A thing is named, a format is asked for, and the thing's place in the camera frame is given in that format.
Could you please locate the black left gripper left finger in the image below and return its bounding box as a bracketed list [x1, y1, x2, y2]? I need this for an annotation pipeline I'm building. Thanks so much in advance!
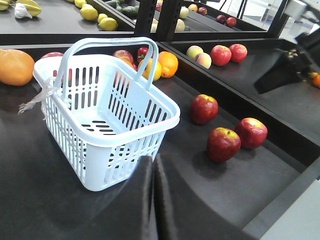
[52, 156, 153, 240]

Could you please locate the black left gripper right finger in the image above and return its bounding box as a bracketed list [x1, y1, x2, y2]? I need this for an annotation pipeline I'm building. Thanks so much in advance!
[154, 154, 253, 240]

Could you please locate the dark red apple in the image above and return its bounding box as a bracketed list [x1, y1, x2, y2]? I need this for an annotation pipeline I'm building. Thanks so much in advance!
[112, 49, 134, 63]
[206, 127, 241, 163]
[234, 117, 268, 150]
[190, 94, 219, 125]

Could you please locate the light blue plastic basket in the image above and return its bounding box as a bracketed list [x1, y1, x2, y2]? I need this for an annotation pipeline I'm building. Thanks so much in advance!
[19, 37, 180, 192]

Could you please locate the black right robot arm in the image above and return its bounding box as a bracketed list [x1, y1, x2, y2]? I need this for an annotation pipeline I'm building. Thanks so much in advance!
[254, 29, 320, 94]

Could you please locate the black fruit display stand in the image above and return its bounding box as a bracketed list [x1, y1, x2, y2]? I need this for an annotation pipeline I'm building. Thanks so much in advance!
[0, 0, 320, 240]

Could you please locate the yellow lemon-like fruit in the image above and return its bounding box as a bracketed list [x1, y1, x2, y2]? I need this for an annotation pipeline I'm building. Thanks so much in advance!
[137, 57, 163, 82]

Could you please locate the orange fruit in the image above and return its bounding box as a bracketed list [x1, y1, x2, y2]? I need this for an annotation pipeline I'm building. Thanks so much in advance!
[0, 49, 35, 87]
[158, 51, 179, 78]

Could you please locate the pale yellow peach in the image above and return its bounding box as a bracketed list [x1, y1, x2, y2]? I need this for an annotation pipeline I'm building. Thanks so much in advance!
[186, 45, 204, 60]

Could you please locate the red bell pepper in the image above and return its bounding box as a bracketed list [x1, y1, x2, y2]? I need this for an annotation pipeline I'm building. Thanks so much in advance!
[137, 47, 149, 63]

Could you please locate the smooth red round fruit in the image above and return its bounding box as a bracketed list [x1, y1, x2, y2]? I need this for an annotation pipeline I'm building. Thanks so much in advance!
[41, 51, 64, 59]

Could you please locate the white garlic bulb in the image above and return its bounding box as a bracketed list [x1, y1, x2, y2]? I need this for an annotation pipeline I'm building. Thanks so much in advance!
[14, 3, 33, 19]

